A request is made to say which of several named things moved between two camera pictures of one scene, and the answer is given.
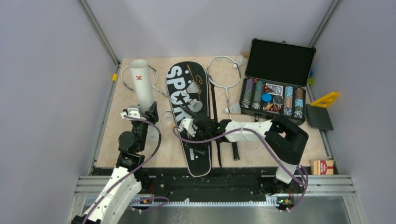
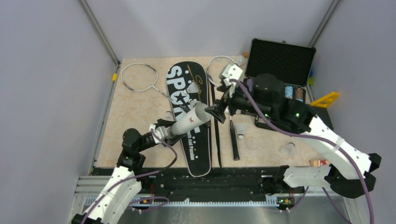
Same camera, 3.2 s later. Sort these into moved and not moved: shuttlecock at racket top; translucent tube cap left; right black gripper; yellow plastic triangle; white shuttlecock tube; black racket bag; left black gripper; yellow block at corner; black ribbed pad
Moved: left black gripper; right black gripper; white shuttlecock tube
Not moved: yellow plastic triangle; yellow block at corner; black racket bag; translucent tube cap left; shuttlecock at racket top; black ribbed pad
